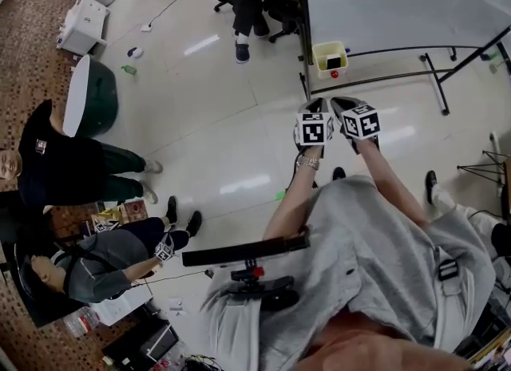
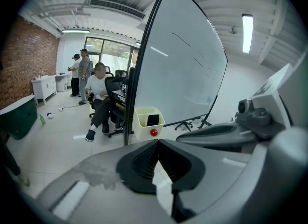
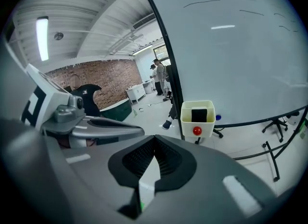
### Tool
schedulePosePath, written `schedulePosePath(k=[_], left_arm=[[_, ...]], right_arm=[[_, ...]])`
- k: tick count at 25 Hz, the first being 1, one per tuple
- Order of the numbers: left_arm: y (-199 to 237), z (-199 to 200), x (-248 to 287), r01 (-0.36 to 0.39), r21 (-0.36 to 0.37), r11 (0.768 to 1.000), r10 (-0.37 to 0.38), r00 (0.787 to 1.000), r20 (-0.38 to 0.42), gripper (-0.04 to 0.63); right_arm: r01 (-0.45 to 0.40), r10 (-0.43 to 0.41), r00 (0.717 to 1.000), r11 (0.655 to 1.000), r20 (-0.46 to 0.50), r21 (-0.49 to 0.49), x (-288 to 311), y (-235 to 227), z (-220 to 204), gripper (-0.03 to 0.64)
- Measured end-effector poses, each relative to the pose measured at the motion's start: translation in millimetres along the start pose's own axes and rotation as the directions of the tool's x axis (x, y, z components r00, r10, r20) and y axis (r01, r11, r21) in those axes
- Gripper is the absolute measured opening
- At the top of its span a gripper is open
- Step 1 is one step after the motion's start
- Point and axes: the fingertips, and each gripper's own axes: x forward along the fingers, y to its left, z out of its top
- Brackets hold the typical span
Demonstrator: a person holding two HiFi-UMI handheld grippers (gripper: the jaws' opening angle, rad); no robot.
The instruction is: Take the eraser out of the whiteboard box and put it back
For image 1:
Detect black tripod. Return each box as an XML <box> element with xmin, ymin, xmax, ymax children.
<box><xmin>457</xmin><ymin>148</ymin><xmax>509</xmax><ymax>182</ymax></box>

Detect black chest camera mount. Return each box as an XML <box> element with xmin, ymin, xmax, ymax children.
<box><xmin>227</xmin><ymin>266</ymin><xmax>300</xmax><ymax>311</ymax></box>

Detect person's right forearm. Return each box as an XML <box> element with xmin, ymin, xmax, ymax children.
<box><xmin>357</xmin><ymin>137</ymin><xmax>431</xmax><ymax>227</ymax></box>

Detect person's left forearm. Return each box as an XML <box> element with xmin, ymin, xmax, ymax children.
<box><xmin>263</xmin><ymin>157</ymin><xmax>323</xmax><ymax>243</ymax></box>

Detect white cabinet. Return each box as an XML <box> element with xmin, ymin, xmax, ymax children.
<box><xmin>57</xmin><ymin>0</ymin><xmax>109</xmax><ymax>56</ymax></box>

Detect black chest bar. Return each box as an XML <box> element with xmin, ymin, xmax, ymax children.
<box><xmin>181</xmin><ymin>228</ymin><xmax>311</xmax><ymax>269</ymax></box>

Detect clear water bottles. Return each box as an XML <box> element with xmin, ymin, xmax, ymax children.
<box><xmin>62</xmin><ymin>306</ymin><xmax>101</xmax><ymax>337</ymax></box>

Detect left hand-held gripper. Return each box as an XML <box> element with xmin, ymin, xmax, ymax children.
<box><xmin>294</xmin><ymin>97</ymin><xmax>335</xmax><ymax>159</ymax></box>

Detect white paper sheet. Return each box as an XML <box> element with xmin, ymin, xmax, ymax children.
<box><xmin>93</xmin><ymin>292</ymin><xmax>152</xmax><ymax>327</ymax></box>

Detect black strap buckle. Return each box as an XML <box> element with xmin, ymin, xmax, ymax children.
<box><xmin>438</xmin><ymin>259</ymin><xmax>459</xmax><ymax>282</ymax></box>

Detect person's grey shirt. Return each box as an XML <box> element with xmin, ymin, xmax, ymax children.
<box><xmin>201</xmin><ymin>176</ymin><xmax>496</xmax><ymax>371</ymax></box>

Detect yellow plastic bin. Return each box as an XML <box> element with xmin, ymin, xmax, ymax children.
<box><xmin>311</xmin><ymin>41</ymin><xmax>348</xmax><ymax>80</ymax></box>

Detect person's chin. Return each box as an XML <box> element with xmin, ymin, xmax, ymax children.
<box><xmin>295</xmin><ymin>309</ymin><xmax>476</xmax><ymax>371</ymax></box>

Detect black equipment case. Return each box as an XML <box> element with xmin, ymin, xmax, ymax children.
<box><xmin>101</xmin><ymin>315</ymin><xmax>180</xmax><ymax>371</ymax></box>

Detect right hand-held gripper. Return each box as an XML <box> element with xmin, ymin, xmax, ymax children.
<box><xmin>330</xmin><ymin>97</ymin><xmax>382</xmax><ymax>156</ymax></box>

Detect round white green table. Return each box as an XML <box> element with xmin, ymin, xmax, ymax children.
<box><xmin>62</xmin><ymin>54</ymin><xmax>120</xmax><ymax>139</ymax></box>

